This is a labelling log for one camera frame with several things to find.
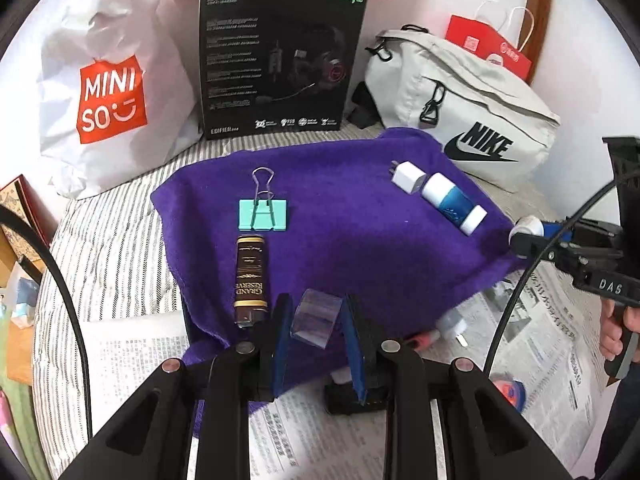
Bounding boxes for green binder clip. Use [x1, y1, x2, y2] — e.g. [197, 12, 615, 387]
[239, 167, 290, 233]

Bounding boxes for patterned cover book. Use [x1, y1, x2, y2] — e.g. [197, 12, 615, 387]
[0, 175, 60, 261]

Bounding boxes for white plastic shopping bag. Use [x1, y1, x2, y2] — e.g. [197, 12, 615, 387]
[37, 0, 203, 200]

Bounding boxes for light wooden furniture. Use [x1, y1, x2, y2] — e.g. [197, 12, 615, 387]
[0, 230, 46, 386]

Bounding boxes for red paper bag white handles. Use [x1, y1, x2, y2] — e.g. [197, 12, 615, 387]
[445, 0, 536, 83]

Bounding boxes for white cube charger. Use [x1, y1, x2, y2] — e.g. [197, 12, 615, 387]
[390, 161, 427, 196]

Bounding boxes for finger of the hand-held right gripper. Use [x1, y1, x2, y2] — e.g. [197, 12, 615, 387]
[511, 232, 618, 275]
[542, 217, 622, 246]

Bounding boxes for brown wooden frame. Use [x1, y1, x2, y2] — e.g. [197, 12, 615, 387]
[525, 0, 555, 86]

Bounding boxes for transparent plastic cap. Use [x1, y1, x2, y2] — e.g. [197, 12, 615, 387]
[290, 289, 343, 350]

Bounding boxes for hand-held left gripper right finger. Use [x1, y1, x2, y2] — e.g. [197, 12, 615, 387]
[341, 294, 581, 480]

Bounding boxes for person's right forearm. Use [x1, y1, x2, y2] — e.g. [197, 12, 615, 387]
[607, 367, 640, 466]

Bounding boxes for pink pen-shaped device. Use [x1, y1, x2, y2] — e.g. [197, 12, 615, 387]
[400, 332, 442, 353]

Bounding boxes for black cable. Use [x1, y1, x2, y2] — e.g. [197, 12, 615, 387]
[481, 170, 640, 378]
[0, 204, 93, 438]

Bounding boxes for green mat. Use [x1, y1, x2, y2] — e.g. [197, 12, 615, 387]
[0, 305, 51, 466]

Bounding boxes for brown tube gold print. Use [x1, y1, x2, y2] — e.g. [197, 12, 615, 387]
[232, 234, 268, 328]

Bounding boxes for grey waist bag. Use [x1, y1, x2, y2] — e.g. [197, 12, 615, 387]
[349, 24, 562, 193]

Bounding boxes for newspaper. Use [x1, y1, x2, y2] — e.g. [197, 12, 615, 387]
[82, 260, 608, 480]

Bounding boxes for person's right hand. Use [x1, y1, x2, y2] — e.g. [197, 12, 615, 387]
[599, 302, 627, 361]

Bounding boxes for black headphone box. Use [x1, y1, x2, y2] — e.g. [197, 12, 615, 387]
[198, 0, 369, 140]

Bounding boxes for white and teal bottle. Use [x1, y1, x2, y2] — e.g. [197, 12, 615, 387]
[422, 172, 488, 236]

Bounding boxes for blue and orange small case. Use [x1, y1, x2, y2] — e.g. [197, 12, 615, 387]
[491, 376, 527, 413]

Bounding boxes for clear bag with blue item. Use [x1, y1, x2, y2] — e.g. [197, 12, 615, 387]
[9, 260, 42, 331]

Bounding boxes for purple towel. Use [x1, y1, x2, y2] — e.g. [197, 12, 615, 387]
[150, 127, 531, 413]

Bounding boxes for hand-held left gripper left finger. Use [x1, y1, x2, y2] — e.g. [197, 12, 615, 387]
[57, 292, 294, 480]

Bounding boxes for black tube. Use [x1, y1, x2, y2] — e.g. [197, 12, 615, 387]
[324, 379, 387, 415]

